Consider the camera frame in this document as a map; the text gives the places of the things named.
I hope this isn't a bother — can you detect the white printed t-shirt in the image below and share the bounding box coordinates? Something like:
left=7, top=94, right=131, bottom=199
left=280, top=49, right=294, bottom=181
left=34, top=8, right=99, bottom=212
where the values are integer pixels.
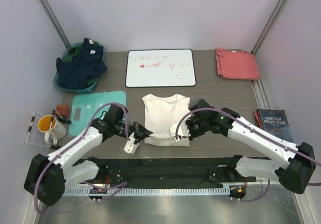
left=142, top=94, right=190, bottom=147

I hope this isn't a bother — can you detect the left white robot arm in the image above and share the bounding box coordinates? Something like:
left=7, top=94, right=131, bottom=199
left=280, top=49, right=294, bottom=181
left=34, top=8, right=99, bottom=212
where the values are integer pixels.
left=24, top=102, right=153, bottom=212

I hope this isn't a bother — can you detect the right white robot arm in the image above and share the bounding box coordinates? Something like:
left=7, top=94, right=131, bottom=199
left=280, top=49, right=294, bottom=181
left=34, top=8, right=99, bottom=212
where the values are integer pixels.
left=185, top=98, right=317, bottom=194

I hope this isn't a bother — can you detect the teal cutting board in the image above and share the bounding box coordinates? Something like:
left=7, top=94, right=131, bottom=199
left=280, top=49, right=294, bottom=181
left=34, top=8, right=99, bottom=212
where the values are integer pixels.
left=69, top=91, right=126, bottom=136

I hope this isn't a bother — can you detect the white dry-erase board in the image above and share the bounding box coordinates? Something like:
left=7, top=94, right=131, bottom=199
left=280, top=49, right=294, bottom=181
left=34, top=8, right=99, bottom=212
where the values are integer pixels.
left=125, top=49, right=197, bottom=88

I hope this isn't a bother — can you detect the small brown red object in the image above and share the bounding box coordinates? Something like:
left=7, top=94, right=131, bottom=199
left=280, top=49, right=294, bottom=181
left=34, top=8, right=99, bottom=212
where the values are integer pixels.
left=56, top=104, right=71, bottom=119

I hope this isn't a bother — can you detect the folded pink t-shirt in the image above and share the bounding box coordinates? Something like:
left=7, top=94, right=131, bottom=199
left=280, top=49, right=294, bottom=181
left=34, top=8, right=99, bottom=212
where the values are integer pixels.
left=215, top=48, right=260, bottom=80

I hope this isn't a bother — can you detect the Nineteen Eighty-Four book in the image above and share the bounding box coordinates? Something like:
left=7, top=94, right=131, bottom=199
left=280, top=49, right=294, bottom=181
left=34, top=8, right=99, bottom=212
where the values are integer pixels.
left=254, top=109, right=294, bottom=142

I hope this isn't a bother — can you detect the black marker pen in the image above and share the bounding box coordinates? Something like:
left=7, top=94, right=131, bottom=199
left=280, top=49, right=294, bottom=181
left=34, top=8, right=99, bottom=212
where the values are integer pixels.
left=50, top=145, right=61, bottom=150

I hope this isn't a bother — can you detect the white mug orange inside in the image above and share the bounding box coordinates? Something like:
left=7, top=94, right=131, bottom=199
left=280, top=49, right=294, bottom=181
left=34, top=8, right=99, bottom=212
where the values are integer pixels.
left=37, top=115, right=67, bottom=146

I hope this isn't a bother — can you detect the navy blue t-shirt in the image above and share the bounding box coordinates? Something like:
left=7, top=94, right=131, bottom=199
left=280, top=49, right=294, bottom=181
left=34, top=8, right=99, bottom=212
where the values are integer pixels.
left=56, top=38, right=108, bottom=89

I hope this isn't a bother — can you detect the teal laundry basket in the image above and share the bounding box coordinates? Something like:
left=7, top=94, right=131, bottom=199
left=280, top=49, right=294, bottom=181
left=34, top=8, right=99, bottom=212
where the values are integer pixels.
left=54, top=42, right=107, bottom=94

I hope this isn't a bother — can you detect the green t-shirt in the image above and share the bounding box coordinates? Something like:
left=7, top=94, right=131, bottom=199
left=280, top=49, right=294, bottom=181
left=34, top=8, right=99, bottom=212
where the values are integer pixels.
left=62, top=43, right=83, bottom=62

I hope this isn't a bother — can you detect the clear acrylic sheet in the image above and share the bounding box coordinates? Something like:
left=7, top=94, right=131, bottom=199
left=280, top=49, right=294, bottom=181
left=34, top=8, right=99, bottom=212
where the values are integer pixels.
left=26, top=111, right=58, bottom=147

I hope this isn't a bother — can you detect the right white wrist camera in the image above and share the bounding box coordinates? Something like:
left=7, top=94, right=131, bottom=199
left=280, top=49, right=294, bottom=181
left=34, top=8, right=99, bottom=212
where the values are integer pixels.
left=169, top=122, right=191, bottom=142

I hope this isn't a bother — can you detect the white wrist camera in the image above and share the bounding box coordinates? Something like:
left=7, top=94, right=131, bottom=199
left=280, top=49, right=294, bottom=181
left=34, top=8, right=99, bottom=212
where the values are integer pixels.
left=169, top=122, right=191, bottom=142
left=123, top=138, right=140, bottom=155

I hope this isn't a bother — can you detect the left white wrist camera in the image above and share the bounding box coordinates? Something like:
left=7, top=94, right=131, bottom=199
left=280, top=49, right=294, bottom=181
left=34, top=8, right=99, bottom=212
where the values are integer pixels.
left=123, top=138, right=140, bottom=155

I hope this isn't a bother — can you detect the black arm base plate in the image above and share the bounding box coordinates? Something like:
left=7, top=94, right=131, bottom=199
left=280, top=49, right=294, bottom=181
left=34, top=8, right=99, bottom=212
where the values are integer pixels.
left=89, top=156, right=257, bottom=189

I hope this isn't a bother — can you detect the white slotted cable duct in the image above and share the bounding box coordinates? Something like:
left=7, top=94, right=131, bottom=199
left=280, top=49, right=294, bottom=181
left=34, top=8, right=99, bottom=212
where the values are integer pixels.
left=63, top=185, right=230, bottom=197

